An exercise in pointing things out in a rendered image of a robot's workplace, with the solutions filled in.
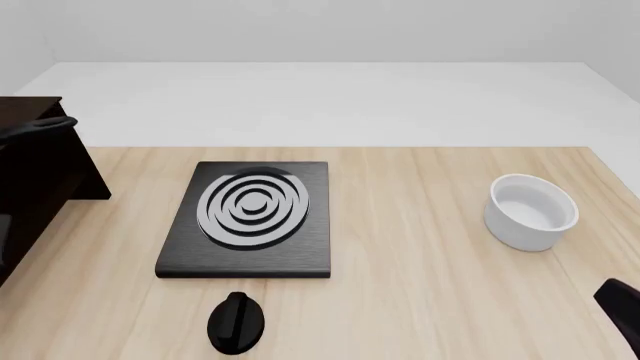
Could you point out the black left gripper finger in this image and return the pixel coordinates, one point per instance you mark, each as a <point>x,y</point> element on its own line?
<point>4,240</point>

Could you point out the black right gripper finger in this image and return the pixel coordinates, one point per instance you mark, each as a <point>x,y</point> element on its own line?
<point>622,311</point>

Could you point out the black frying pan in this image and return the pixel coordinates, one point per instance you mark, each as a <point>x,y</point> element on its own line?
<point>47,123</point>

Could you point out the white round bowl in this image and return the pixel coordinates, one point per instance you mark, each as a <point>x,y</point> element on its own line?
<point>530,213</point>

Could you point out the round black stove knob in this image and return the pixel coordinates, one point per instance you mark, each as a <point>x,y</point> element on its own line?
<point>235,326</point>

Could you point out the flat black stove plate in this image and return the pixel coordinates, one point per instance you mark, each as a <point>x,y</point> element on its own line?
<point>295,255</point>

